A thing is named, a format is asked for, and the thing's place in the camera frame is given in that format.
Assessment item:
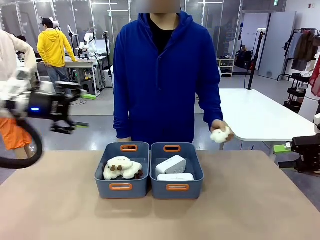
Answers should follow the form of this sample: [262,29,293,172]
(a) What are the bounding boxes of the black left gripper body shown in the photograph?
[26,90,72,121]

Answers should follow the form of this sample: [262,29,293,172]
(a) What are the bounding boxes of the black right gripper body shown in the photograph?
[291,134,320,161]

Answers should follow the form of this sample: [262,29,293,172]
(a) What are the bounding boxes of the white plush sheep toy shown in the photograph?
[103,155,134,181]
[209,126,233,144]
[121,161,144,180]

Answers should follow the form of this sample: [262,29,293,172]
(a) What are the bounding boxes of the white digital clock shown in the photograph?
[157,172,196,182]
[155,154,187,176]

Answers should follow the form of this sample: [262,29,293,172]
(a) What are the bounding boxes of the person's right forearm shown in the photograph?
[113,94,133,141]

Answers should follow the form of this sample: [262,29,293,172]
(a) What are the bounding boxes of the person's left forearm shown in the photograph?
[199,87,224,126]

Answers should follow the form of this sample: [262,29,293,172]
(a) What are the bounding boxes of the person's left hand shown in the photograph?
[210,119,235,142]

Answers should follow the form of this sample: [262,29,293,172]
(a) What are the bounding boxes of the grey step stool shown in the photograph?
[81,79,97,96]

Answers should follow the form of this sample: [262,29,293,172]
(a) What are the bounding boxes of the background work desk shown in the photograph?
[63,56,111,97]

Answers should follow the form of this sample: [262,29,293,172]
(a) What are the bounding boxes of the orange shorts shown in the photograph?
[0,116,33,151]

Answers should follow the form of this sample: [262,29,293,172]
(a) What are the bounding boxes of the white round pillar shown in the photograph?
[298,83,320,123]

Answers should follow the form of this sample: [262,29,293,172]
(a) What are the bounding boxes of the white table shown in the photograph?
[194,88,318,151]

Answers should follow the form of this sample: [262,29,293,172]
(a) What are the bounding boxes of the person in yellow hoodie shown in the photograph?
[36,17,81,87]

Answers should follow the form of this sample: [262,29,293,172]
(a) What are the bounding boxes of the black utility cart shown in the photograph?
[283,72,312,114]

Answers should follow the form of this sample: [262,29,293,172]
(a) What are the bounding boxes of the person in cream sweater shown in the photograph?
[0,28,38,83]

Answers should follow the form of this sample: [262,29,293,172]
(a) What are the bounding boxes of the person in blue hoodie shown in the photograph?
[112,10,224,144]

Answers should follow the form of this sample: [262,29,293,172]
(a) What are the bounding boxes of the black tripod stand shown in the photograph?
[246,28,266,91]

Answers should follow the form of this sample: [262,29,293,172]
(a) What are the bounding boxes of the black luggage bags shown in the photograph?
[235,49,255,70]

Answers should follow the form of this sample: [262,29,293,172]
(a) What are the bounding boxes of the clothes rack with coats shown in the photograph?
[276,27,320,82]

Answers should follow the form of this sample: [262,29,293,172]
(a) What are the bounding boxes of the shoe rack shelf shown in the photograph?
[216,58,236,78]

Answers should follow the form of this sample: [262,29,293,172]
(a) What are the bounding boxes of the grey door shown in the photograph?
[258,10,297,81]

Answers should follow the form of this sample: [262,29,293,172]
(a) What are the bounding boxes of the blue basket orange handles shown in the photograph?
[94,141,151,200]
[149,141,205,200]

